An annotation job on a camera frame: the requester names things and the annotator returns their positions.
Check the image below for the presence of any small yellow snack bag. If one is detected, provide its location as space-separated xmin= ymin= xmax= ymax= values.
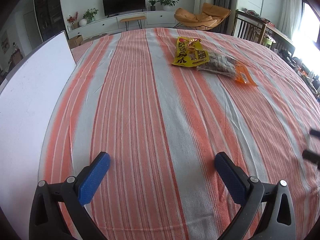
xmin=172 ymin=36 xmax=209 ymax=68

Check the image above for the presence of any orange dried meat bag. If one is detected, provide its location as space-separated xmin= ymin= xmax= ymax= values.
xmin=197 ymin=51 xmax=258 ymax=87

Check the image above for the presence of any large green potted plant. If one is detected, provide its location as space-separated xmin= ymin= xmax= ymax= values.
xmin=157 ymin=0 xmax=180 ymax=11

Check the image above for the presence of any white cardboard box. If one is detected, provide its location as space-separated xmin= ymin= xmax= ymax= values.
xmin=1 ymin=32 xmax=76 ymax=239

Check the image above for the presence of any white tv cabinet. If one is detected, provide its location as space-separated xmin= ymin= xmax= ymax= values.
xmin=67 ymin=10 xmax=177 ymax=40

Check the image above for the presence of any white round vase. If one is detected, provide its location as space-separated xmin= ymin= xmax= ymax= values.
xmin=79 ymin=18 xmax=87 ymax=27

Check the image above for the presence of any black flat television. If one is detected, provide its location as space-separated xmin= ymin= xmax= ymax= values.
xmin=103 ymin=0 xmax=146 ymax=16

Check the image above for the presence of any black display cabinet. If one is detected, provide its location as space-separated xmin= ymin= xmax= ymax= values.
xmin=34 ymin=0 xmax=66 ymax=42

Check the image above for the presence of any small potted plant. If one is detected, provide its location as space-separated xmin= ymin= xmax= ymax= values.
xmin=149 ymin=0 xmax=157 ymax=11

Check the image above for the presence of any dark wooden dining chair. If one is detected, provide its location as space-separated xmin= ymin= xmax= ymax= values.
xmin=231 ymin=10 xmax=267 ymax=44

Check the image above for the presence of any orange lounge chair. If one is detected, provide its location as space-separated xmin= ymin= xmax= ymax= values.
xmin=174 ymin=3 xmax=231 ymax=30

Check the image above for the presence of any green plant by vase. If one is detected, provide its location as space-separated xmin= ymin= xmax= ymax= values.
xmin=83 ymin=8 xmax=99 ymax=23

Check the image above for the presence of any red flower vase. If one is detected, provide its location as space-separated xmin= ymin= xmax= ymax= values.
xmin=67 ymin=11 xmax=79 ymax=30

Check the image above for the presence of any brown cardboard box on floor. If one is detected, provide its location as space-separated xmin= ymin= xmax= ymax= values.
xmin=68 ymin=35 xmax=83 ymax=49

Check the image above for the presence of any wooden bench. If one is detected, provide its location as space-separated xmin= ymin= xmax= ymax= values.
xmin=120 ymin=16 xmax=147 ymax=31

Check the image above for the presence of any framed wall painting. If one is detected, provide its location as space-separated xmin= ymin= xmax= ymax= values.
xmin=1 ymin=31 xmax=10 ymax=54

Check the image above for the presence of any striped orange tablecloth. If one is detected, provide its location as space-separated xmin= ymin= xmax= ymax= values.
xmin=39 ymin=28 xmax=319 ymax=239

